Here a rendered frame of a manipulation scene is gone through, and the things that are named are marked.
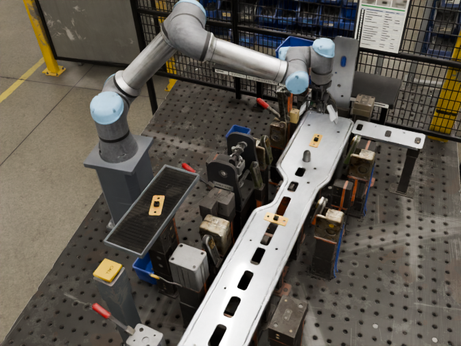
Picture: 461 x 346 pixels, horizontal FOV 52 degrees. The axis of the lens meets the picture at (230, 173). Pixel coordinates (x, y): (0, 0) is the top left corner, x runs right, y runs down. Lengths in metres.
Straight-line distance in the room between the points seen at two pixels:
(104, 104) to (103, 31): 2.52
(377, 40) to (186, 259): 1.38
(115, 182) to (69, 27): 2.67
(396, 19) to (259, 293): 1.35
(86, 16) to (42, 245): 1.97
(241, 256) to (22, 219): 2.06
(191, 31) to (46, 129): 2.67
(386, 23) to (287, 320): 1.40
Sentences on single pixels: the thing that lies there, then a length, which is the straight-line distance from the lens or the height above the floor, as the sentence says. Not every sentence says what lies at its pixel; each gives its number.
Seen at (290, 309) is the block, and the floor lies 1.03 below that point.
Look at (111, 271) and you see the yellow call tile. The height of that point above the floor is 1.16.
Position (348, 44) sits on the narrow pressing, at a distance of 2.04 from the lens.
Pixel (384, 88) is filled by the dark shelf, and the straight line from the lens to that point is 2.31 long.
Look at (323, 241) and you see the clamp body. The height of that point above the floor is 0.91.
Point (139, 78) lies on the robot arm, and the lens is 1.77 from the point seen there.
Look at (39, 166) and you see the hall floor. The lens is 3.72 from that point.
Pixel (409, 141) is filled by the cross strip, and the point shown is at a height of 1.00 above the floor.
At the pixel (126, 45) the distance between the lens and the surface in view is 4.19.
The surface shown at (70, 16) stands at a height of 0.58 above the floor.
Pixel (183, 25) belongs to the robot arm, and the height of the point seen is 1.60.
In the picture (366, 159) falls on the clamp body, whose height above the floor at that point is 1.04.
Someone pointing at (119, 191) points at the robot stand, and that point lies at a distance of 1.91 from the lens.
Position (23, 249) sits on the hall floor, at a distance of 3.19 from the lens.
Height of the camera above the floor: 2.28
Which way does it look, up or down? 44 degrees down
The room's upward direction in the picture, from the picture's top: 4 degrees counter-clockwise
